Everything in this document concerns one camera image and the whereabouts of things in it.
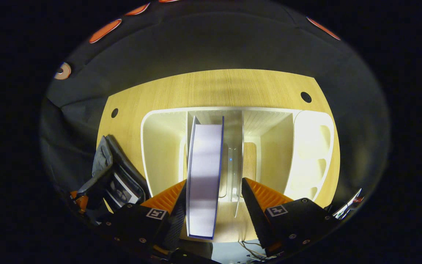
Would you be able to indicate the blue book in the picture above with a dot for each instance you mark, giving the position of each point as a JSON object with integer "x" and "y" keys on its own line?
{"x": 203, "y": 176}

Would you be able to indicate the white book with grey picture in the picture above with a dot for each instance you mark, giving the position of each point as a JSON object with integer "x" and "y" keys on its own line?
{"x": 123, "y": 192}

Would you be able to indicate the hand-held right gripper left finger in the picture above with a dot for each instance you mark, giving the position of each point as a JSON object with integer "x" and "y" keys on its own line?
{"x": 178, "y": 220}

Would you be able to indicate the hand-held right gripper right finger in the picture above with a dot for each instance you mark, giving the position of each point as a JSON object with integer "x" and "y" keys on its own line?
{"x": 256, "y": 216}

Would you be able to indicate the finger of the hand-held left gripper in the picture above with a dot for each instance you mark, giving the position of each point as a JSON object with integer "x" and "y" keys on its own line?
{"x": 81, "y": 201}

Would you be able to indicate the white bookshelf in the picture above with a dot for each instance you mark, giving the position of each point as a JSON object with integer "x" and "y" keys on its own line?
{"x": 163, "y": 154}

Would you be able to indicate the grey schoolbag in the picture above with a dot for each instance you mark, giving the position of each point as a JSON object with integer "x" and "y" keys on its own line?
{"x": 103, "y": 157}

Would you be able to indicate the black backdrop cloth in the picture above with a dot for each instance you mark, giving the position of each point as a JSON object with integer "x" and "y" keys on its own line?
{"x": 214, "y": 44}

